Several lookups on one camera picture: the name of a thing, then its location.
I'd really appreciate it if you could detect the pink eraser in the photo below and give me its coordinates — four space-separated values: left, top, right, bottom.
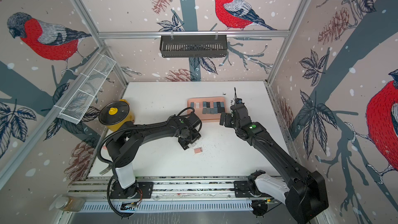
194 147 203 154

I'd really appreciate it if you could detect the pink plastic storage tray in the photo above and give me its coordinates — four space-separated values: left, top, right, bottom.
187 96 226 122

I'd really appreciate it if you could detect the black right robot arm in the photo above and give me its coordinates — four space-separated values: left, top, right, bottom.
220 97 329 224

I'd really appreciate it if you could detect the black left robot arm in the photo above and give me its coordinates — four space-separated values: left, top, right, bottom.
96 112 202 189

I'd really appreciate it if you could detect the yellow electric cooking pot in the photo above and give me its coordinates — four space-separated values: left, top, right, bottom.
98 99 135 132

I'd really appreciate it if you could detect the glass jar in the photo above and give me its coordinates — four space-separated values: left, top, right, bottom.
55 195 86 212

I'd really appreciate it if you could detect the black hanging wire basket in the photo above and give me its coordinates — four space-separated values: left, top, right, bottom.
160 35 228 58

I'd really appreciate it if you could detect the green handled fork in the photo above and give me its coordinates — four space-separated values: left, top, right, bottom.
99 166 112 176

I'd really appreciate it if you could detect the white wire mesh shelf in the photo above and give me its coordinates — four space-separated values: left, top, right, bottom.
58 53 116 124

